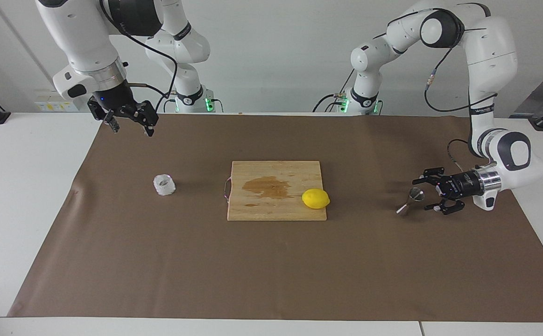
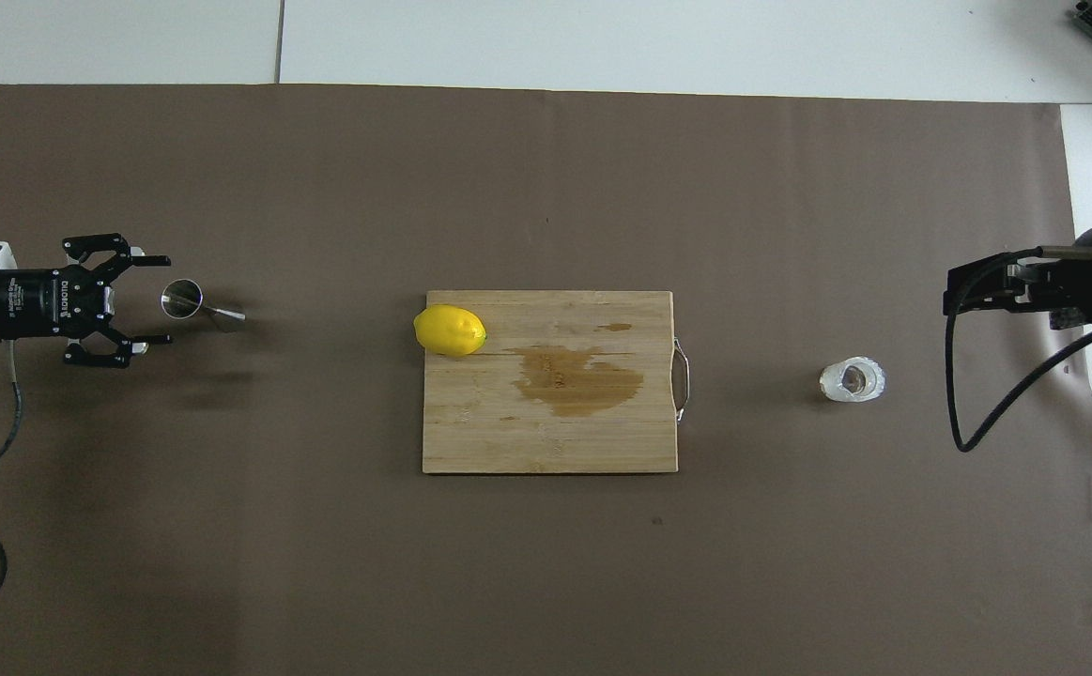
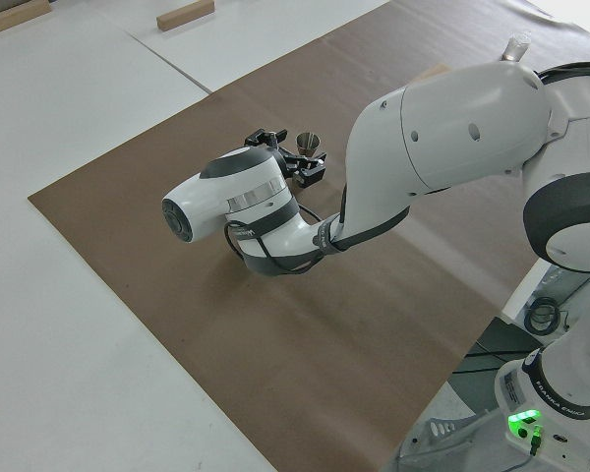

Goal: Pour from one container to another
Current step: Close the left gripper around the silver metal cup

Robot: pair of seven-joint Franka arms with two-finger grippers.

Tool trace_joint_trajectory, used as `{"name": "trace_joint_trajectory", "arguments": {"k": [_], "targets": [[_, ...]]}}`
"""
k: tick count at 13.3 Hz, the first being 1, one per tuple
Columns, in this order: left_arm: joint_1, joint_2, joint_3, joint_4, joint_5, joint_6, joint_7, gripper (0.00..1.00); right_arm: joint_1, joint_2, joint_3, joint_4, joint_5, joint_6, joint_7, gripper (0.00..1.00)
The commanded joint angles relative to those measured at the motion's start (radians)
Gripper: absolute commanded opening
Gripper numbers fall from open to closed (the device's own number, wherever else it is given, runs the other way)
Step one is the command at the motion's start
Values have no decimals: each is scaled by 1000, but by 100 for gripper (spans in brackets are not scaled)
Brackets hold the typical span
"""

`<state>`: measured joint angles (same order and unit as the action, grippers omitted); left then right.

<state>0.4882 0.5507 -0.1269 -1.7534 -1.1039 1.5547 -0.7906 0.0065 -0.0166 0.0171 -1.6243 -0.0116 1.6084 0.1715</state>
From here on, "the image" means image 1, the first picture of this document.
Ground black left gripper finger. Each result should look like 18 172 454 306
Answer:
424 196 465 216
412 167 445 185

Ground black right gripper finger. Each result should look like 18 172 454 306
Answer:
104 110 120 134
138 100 159 137

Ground steel jigger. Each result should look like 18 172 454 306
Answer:
396 188 425 217

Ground clear textured glass cup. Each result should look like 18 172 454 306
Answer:
153 174 176 196

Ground yellow lemon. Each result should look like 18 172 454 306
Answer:
302 189 331 210

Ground brown table mat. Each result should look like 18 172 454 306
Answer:
7 113 543 322

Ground wooden cutting board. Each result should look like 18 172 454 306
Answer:
225 161 327 222

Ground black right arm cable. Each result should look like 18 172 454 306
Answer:
99 0 179 112

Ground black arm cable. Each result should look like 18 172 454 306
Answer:
99 0 179 112
374 4 498 172

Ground white wall socket box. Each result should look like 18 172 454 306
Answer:
35 90 81 112

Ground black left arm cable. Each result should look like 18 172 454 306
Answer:
374 4 498 172

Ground black base cables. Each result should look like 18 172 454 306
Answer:
312 72 360 113

